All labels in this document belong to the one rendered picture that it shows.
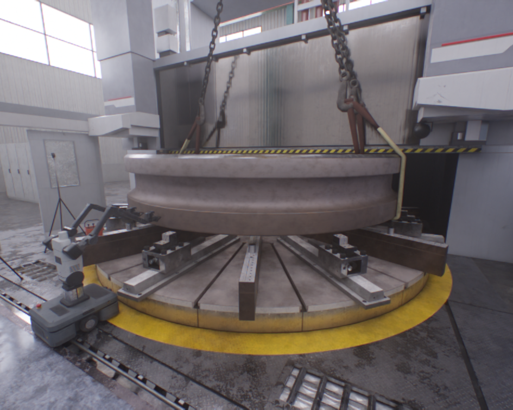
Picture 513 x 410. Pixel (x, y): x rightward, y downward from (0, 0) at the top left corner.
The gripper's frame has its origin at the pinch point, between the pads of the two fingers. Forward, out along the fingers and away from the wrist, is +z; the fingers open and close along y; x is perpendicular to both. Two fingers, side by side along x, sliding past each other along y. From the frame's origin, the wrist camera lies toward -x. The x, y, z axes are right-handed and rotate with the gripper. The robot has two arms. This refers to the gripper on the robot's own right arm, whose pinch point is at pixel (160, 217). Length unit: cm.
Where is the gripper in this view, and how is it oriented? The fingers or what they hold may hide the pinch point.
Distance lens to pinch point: 345.4
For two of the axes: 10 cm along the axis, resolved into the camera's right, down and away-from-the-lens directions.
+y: -8.6, -1.0, 5.0
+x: 0.0, 9.8, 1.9
